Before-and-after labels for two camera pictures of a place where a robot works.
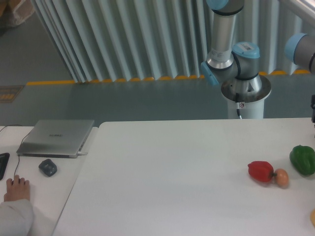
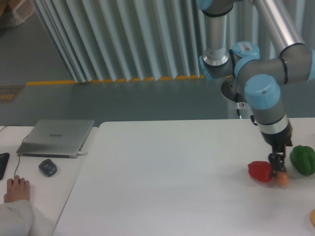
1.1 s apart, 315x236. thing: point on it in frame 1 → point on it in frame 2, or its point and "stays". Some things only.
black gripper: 312,105 → 278,141
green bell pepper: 303,158 stays
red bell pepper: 260,171 stays
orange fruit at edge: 312,217 stays
